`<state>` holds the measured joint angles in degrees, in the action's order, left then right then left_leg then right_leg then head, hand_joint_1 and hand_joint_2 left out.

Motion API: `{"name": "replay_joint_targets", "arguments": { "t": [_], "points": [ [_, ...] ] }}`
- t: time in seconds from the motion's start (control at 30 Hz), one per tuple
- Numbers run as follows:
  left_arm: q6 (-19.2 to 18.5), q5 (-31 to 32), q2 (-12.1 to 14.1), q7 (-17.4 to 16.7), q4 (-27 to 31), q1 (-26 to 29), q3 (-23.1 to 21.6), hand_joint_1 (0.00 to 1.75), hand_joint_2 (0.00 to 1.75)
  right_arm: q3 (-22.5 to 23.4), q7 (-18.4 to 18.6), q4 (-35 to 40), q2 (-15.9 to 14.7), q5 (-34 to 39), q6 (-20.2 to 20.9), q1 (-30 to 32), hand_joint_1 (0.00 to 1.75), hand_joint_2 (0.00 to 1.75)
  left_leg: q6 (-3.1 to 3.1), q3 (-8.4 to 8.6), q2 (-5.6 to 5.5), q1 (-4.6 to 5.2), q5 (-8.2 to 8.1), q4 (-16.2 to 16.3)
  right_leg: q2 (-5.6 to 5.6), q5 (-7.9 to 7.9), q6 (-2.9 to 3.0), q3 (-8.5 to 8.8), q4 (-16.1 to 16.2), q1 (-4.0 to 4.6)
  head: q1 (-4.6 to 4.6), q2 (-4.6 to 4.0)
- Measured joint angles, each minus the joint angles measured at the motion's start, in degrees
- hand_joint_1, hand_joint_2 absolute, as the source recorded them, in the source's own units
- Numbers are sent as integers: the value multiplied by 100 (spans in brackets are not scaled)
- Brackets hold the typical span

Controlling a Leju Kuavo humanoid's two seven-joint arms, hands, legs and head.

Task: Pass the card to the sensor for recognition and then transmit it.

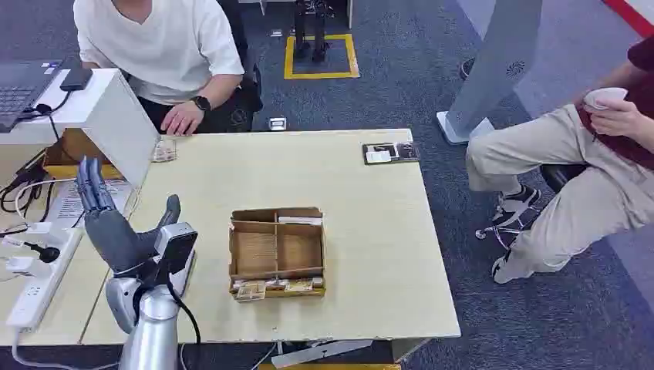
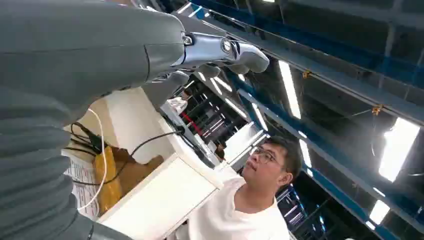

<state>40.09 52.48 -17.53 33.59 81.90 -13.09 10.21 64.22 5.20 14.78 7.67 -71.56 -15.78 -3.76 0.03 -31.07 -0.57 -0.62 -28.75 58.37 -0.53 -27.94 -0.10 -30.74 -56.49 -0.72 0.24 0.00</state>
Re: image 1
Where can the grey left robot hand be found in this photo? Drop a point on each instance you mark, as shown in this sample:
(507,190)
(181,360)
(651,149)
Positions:
(115,237)

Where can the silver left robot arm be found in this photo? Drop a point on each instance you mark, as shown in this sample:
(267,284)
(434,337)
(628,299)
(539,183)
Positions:
(153,327)

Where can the printed paper sheet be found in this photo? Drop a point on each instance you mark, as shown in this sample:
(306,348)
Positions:
(69,204)

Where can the black plug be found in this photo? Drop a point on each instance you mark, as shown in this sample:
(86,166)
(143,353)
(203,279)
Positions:
(47,254)

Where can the white power strip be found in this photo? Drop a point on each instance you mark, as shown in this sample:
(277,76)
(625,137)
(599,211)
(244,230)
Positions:
(43,286)

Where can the yellow cardboard box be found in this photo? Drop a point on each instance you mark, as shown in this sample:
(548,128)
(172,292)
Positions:
(71,153)

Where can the white adapter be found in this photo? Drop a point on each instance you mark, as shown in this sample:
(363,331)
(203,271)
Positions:
(19,265)

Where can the printed card on desk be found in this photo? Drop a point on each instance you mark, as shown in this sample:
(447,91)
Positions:
(164,150)

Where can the white desk shelf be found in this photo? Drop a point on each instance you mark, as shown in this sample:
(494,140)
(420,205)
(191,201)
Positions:
(110,110)

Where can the person's hand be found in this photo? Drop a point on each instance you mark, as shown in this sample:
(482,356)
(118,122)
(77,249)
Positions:
(181,120)

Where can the black wristwatch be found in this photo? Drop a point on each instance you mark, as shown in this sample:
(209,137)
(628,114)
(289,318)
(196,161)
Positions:
(201,103)

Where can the wooden card box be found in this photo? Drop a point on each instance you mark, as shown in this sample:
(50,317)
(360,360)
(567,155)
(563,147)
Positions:
(277,253)

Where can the black phone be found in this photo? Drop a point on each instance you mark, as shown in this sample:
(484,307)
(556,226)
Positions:
(76,79)

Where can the row of printed cards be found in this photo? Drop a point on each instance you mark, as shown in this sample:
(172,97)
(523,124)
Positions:
(278,287)

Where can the dark laptop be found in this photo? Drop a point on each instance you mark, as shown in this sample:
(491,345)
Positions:
(20,89)

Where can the white card in box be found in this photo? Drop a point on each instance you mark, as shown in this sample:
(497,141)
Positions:
(300,220)

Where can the person across the desk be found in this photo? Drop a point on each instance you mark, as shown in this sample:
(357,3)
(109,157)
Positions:
(163,46)

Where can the silver floor socket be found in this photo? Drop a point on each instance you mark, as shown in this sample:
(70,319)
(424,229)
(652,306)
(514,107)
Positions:
(277,123)

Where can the black office chair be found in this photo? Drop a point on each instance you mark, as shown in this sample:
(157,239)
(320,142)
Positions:
(245,66)

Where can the yellow floor tape square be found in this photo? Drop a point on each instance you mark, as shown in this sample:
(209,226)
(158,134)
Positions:
(321,75)

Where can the black robot legs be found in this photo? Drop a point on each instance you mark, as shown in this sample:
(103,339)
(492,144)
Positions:
(311,30)

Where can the grey standing pillar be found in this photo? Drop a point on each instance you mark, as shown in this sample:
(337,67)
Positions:
(498,61)

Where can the black swivel chair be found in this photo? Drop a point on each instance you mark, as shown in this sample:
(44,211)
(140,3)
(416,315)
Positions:
(559,176)

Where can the seated person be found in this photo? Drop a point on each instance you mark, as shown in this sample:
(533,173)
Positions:
(572,189)

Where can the pale cup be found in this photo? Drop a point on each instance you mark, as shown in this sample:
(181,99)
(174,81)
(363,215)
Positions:
(603,97)

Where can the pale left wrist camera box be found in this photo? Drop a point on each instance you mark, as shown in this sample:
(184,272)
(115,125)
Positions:
(176,245)

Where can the white table bracket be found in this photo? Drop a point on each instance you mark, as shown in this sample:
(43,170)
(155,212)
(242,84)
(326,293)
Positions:
(319,353)

